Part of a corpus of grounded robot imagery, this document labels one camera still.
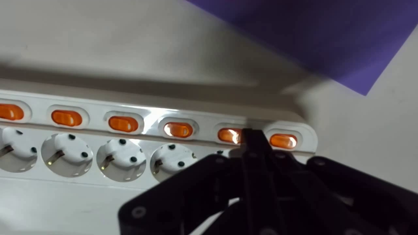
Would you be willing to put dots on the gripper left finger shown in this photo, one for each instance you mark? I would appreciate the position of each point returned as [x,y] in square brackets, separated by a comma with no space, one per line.
[183,192]

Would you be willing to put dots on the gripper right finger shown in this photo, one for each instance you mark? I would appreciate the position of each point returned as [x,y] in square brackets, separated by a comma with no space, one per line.
[326,195]

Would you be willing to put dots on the white power strip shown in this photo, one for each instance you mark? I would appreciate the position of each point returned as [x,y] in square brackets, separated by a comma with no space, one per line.
[98,107]

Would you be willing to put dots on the purple sheet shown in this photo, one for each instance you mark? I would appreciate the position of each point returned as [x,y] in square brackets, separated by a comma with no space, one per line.
[320,36]

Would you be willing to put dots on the orange rocker switch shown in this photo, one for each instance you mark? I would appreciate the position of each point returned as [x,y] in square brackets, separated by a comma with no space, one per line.
[123,124]
[66,118]
[179,130]
[228,135]
[11,112]
[282,141]

